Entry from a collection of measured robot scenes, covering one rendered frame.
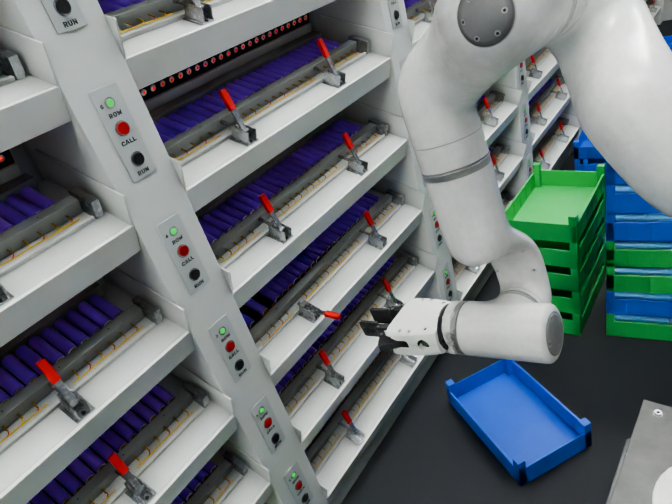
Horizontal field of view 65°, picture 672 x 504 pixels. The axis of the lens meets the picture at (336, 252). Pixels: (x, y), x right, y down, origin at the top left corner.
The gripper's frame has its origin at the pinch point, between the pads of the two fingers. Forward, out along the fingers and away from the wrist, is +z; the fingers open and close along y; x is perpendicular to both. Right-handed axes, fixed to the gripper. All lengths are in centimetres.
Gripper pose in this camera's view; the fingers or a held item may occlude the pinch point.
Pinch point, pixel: (376, 322)
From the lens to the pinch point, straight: 95.1
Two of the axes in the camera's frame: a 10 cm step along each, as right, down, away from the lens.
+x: -4.0, -8.3, -3.8
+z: -7.3, 0.4, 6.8
